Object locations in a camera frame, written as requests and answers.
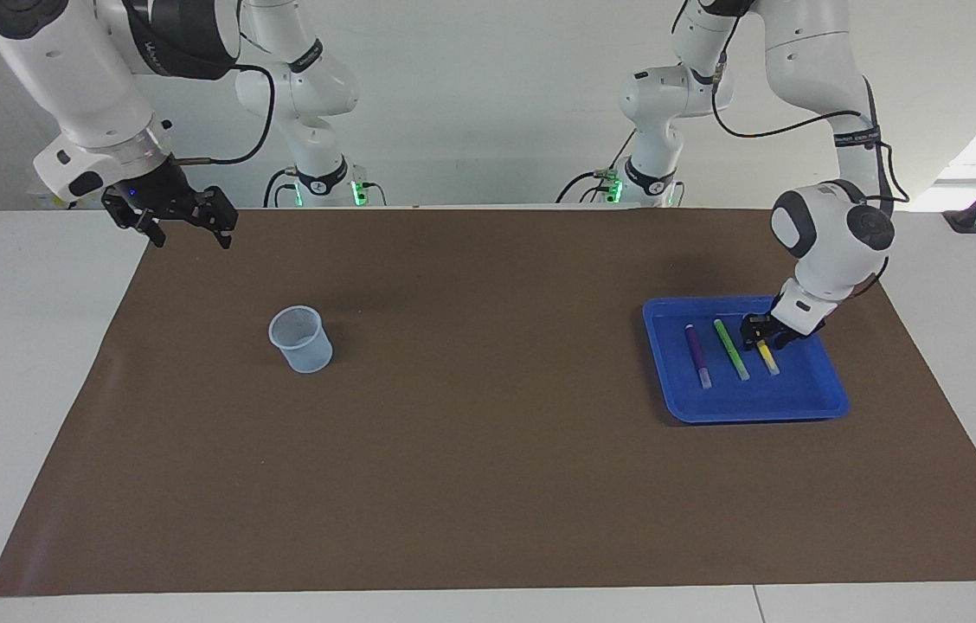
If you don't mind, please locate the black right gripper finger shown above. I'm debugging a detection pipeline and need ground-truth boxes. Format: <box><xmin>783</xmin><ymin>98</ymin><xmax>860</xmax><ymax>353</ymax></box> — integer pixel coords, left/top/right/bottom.
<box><xmin>191</xmin><ymin>185</ymin><xmax>239</xmax><ymax>251</ymax></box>
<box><xmin>102</xmin><ymin>188</ymin><xmax>168</xmax><ymax>250</ymax></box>

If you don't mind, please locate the green marker pen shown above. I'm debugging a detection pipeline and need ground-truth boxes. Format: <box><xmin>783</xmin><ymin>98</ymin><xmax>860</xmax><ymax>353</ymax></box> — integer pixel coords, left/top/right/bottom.
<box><xmin>713</xmin><ymin>318</ymin><xmax>751</xmax><ymax>382</ymax></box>

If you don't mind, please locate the purple marker pen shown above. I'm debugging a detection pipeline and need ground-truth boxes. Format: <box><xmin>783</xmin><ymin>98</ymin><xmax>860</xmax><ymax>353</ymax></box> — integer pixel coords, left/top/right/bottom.
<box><xmin>684</xmin><ymin>324</ymin><xmax>713</xmax><ymax>389</ymax></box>

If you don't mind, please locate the blue plastic tray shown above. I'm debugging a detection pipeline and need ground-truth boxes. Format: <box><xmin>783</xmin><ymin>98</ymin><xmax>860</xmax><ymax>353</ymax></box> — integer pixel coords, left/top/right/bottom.
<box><xmin>642</xmin><ymin>295</ymin><xmax>851</xmax><ymax>425</ymax></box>

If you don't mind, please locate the white power strip box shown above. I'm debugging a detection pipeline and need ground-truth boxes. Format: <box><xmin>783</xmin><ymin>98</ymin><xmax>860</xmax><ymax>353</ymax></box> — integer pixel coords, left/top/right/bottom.
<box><xmin>28</xmin><ymin>186</ymin><xmax>104</xmax><ymax>210</ymax></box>

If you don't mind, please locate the clear plastic measuring cup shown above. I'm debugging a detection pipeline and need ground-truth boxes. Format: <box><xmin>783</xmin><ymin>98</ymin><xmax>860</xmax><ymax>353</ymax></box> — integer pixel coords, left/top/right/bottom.
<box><xmin>268</xmin><ymin>305</ymin><xmax>334</xmax><ymax>375</ymax></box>

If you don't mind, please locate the brown table mat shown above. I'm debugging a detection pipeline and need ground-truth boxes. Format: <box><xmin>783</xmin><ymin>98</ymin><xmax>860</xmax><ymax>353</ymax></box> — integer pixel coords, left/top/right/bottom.
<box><xmin>0</xmin><ymin>206</ymin><xmax>976</xmax><ymax>598</ymax></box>

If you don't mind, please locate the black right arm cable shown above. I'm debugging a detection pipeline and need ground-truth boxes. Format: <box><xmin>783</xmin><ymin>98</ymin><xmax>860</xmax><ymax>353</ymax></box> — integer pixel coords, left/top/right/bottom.
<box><xmin>170</xmin><ymin>61</ymin><xmax>277</xmax><ymax>167</ymax></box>

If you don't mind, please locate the black base power cable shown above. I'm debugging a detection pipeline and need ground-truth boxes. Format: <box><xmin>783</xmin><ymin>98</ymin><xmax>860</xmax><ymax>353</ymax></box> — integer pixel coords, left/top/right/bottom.
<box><xmin>553</xmin><ymin>169</ymin><xmax>627</xmax><ymax>205</ymax></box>
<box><xmin>263</xmin><ymin>168</ymin><xmax>299</xmax><ymax>209</ymax></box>

